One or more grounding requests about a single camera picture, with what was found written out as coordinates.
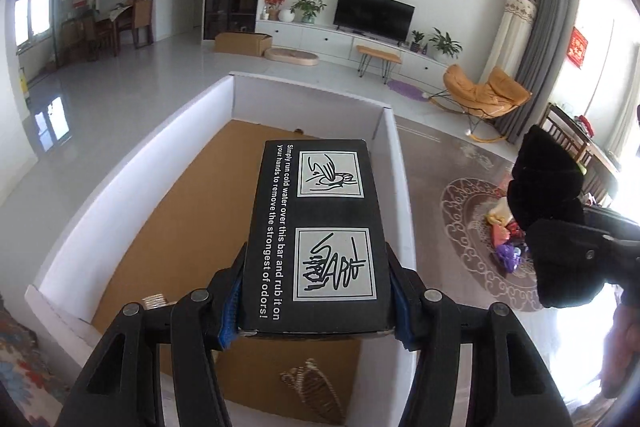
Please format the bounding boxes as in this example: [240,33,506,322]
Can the black velvet cloth bundle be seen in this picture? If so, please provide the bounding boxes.
[506,124,624,308]

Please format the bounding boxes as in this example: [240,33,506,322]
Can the purple toy wand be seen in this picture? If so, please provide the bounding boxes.
[495,243,528,273]

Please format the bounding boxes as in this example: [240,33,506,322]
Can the gold pearl hair claw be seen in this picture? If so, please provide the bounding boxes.
[280,359,345,425]

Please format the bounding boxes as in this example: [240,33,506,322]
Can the black printed soap box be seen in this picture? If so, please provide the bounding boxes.
[238,140,393,337]

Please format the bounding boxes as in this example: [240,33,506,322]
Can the silver rhinestone bow hair clip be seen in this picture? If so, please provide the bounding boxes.
[142,294,168,311]

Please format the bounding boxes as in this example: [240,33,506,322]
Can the red snack packet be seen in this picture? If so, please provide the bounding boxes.
[490,221,525,248]

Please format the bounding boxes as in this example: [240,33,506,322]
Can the cream knitted pouch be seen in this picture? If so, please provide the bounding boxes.
[485,197,513,227]

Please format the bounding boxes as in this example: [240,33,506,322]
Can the white cardboard sorting box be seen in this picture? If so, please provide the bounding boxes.
[25,74,416,426]

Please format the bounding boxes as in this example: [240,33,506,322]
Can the wooden dining chair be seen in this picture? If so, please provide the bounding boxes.
[539,103,611,184]

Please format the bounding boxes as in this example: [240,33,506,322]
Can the orange lounge chair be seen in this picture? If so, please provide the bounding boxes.
[423,64,533,144]

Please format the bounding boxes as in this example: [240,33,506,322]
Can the white standing air conditioner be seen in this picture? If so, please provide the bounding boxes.
[480,0,537,83]

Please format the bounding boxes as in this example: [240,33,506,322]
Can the grey curtain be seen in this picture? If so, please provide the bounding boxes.
[494,0,577,145]

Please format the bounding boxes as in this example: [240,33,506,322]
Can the green potted plant right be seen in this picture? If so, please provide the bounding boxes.
[428,27,463,58]

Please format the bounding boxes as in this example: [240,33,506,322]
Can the green potted plant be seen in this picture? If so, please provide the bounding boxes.
[428,27,463,58]
[292,0,328,24]

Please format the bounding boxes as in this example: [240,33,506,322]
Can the purple floor mat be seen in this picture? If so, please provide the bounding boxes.
[387,80,425,101]

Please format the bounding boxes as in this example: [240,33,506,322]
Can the small potted plant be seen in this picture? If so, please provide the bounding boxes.
[410,30,425,53]

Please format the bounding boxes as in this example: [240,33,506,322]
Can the small wooden bench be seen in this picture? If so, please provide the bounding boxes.
[356,46,401,84]

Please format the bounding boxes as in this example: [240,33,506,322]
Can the black flat television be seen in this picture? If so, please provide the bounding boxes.
[333,0,414,42]

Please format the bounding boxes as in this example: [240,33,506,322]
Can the white tv cabinet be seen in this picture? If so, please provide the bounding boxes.
[255,20,447,87]

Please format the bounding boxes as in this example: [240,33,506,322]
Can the brown cardboard box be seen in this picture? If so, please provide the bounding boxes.
[214,31,272,57]

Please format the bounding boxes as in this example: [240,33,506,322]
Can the round pet scratch pad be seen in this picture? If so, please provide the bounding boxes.
[264,48,320,67]

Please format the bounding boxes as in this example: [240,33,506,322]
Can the green potted plant left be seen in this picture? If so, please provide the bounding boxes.
[292,0,328,24]

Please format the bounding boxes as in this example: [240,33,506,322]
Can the red flower vase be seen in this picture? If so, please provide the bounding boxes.
[262,0,286,20]

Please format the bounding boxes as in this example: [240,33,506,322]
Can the red wall decoration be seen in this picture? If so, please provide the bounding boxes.
[566,27,588,68]

